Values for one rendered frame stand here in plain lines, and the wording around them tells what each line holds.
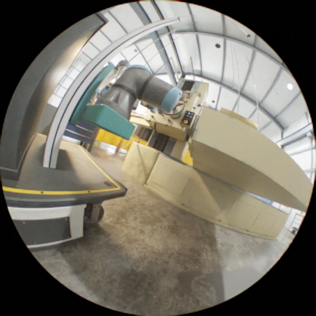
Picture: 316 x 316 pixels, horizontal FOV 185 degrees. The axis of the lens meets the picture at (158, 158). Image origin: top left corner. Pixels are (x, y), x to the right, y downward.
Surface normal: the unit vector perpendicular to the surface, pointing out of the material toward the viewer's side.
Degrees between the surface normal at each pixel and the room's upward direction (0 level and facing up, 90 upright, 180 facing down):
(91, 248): 0
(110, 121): 90
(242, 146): 90
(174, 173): 90
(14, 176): 90
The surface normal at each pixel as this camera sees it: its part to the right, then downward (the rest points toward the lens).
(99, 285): 0.42, -0.91
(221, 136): -0.35, -0.14
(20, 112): 0.83, 0.39
